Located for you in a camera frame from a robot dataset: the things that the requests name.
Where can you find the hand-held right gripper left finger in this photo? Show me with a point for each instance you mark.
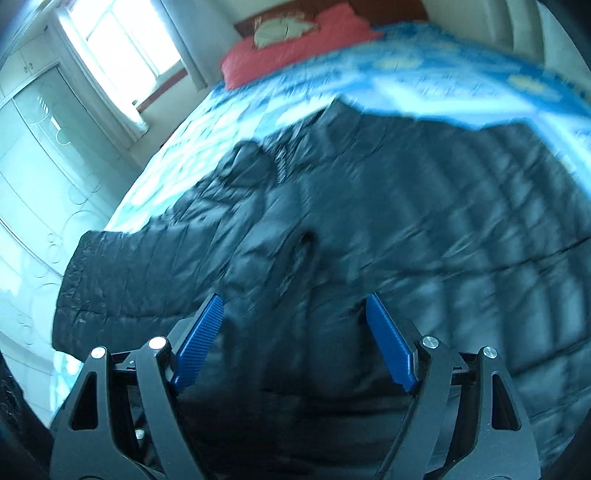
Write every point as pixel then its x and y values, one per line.
pixel 197 342

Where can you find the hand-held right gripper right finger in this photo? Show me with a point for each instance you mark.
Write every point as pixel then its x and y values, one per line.
pixel 390 346

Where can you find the black puffer jacket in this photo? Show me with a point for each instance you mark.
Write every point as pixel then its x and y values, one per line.
pixel 388 221

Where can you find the glass door wardrobe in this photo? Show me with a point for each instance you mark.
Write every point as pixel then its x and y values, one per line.
pixel 51 184

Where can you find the white curtain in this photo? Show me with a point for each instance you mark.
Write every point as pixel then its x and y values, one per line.
pixel 99 87

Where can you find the blue patterned bed sheet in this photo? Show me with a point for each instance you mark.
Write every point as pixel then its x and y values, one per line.
pixel 415 69

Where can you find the red pillow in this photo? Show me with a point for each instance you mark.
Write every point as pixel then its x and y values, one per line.
pixel 295 46

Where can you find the window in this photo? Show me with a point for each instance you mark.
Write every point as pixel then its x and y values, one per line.
pixel 122 39

